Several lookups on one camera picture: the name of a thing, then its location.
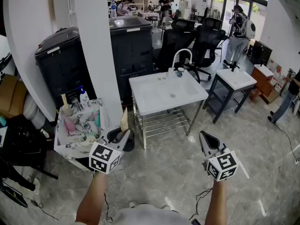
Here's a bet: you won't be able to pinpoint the brown cardboard box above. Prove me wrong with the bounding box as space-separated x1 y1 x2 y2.
0 74 28 120

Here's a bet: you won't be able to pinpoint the clear water bottle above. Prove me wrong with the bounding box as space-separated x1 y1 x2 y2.
110 0 118 19

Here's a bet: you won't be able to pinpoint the black faucet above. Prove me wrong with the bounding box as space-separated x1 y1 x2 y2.
230 60 241 73

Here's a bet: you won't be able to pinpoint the black side table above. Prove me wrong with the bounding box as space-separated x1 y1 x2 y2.
0 115 59 180

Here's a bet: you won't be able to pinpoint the low black cabinet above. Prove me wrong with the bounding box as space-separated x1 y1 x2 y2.
249 40 273 66

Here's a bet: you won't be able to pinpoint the white pump bottle blue cap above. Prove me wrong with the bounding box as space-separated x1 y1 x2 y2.
78 85 91 109

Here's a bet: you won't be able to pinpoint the black mesh office chair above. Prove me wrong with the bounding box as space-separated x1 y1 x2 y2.
184 17 227 83
154 18 200 73

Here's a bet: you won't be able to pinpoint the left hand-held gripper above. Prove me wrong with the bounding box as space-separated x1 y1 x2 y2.
89 126 131 175

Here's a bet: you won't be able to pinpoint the pink bottle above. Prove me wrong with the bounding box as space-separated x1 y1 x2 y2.
63 115 77 133

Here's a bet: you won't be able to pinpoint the large white sink basin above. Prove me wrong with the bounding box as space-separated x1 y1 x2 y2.
128 69 210 116

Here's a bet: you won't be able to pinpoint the person's left forearm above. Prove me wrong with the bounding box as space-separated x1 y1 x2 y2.
75 172 109 225

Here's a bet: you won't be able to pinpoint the wooden cabinet with white top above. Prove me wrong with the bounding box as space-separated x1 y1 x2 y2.
249 64 275 104

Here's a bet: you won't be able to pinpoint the beige bottle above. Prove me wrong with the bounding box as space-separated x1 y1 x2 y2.
60 94 72 116

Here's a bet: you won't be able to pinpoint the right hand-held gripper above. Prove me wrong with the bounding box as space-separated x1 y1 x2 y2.
199 130 240 182

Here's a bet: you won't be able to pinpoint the black sink stand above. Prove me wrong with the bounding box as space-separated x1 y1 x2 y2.
202 73 256 124

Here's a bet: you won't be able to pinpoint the black appliance with white label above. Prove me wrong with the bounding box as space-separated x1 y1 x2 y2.
109 16 154 101
34 27 97 108

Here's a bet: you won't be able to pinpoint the clothes rack with garments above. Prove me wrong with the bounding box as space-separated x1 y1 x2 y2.
203 4 222 21

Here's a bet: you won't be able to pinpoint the marble pattern storage box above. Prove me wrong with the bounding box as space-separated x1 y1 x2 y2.
53 98 111 173

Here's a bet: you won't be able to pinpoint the white curved faucet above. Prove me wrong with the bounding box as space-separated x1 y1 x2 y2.
167 48 194 78

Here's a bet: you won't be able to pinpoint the small white sink basin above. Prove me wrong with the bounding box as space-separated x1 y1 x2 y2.
215 68 257 90

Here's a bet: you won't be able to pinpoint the person's right forearm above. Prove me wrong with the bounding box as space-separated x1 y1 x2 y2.
204 179 228 225

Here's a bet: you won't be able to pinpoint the white plastic jugs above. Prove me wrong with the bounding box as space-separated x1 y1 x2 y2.
269 68 288 93

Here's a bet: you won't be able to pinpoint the hand-held gripper cable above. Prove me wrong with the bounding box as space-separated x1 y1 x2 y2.
195 187 214 220
102 191 114 223

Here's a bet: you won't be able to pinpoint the left hand-held gripper cable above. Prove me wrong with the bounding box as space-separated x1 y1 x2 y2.
102 191 114 223

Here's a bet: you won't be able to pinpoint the black round bin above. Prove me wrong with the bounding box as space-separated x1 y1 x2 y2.
121 129 136 152

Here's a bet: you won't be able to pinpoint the white round ceramic fixture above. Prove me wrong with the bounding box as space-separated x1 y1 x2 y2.
22 92 46 130

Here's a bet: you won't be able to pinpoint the steel sink rack stand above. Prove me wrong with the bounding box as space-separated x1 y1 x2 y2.
132 97 205 150

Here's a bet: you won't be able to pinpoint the right hand-held gripper cable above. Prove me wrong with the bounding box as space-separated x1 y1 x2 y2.
195 187 214 220

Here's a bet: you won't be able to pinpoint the teal tube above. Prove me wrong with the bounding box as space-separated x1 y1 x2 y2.
93 111 102 129

